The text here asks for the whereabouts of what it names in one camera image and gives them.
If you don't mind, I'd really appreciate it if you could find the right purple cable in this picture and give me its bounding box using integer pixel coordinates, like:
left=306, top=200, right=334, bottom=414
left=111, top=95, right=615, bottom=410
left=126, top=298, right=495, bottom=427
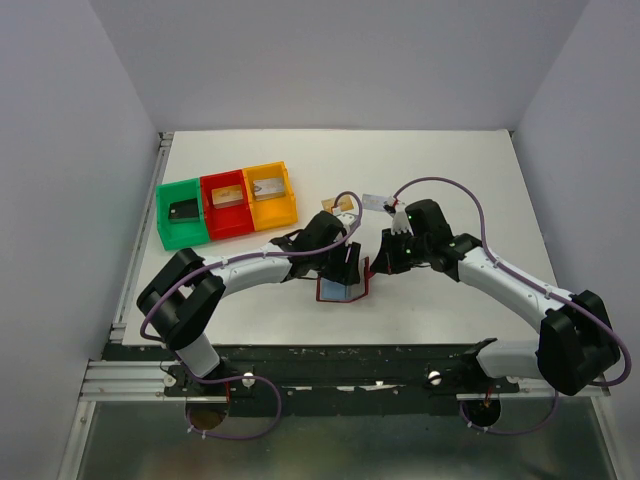
left=392, top=176, right=632, bottom=435

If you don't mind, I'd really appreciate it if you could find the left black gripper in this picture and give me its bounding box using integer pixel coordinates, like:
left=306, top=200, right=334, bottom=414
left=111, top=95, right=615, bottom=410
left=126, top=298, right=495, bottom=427
left=312, top=238, right=362, bottom=287

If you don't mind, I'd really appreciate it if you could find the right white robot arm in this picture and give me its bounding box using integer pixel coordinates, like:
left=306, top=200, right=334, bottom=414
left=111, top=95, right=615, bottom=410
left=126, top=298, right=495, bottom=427
left=371, top=199, right=621, bottom=395

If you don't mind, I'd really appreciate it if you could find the white VIP card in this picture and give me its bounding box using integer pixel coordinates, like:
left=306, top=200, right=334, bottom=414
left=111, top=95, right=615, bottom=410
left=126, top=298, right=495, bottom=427
left=361, top=194, right=388, bottom=212

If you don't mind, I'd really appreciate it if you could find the black card stack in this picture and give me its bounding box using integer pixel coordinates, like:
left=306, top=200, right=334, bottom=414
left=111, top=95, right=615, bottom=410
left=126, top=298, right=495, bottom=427
left=167, top=198, right=200, bottom=223

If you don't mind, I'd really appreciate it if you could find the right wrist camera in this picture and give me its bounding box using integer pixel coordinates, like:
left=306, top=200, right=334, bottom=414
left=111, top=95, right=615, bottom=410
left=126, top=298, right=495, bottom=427
left=384, top=196, right=413, bottom=235

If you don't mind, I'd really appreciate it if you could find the silver card stack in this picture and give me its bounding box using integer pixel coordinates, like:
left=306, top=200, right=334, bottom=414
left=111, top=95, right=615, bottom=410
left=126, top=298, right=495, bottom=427
left=252, top=177, right=286, bottom=201

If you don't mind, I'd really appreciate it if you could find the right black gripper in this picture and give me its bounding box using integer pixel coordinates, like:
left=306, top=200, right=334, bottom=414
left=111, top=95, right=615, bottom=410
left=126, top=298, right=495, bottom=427
left=370, top=226, right=430, bottom=275

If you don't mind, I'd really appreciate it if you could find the yellow plastic bin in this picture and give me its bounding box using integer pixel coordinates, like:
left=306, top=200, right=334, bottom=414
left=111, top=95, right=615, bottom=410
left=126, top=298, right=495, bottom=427
left=242, top=162, right=298, bottom=231

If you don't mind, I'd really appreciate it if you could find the gold card stack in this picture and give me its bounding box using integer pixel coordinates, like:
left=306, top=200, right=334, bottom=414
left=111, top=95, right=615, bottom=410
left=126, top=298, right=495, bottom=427
left=211, top=184, right=244, bottom=208

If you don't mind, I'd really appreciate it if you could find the aluminium frame rail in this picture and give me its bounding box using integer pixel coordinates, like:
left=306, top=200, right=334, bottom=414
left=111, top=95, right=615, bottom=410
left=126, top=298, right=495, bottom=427
left=77, top=130, right=175, bottom=401

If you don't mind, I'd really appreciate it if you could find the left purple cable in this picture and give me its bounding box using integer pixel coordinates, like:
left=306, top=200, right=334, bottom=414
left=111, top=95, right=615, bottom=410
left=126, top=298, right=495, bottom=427
left=139, top=190, right=364, bottom=441

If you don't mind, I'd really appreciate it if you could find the purple cable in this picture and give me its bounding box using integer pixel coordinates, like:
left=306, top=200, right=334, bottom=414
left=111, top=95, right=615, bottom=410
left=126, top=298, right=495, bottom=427
left=392, top=176, right=632, bottom=435
left=139, top=190, right=364, bottom=441

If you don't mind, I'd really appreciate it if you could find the red leather card holder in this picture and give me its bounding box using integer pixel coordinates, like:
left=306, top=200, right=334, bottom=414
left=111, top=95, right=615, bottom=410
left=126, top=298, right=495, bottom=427
left=316, top=257, right=370, bottom=304

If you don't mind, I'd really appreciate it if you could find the red plastic bin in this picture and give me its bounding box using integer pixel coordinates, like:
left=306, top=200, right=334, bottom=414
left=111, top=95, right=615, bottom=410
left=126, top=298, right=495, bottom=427
left=200, top=170, right=255, bottom=241

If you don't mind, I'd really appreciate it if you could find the green plastic bin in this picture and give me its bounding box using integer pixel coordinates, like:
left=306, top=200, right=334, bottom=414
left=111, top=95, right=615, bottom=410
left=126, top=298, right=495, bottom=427
left=156, top=178, right=210, bottom=251

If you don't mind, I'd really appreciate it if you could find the gold VIP card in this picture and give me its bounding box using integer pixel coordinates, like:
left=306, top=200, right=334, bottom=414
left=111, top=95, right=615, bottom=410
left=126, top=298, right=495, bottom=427
left=321, top=195, right=354, bottom=213

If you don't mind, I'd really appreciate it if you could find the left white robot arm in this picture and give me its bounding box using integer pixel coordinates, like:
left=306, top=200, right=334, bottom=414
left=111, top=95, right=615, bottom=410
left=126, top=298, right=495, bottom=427
left=136, top=211, right=361, bottom=395

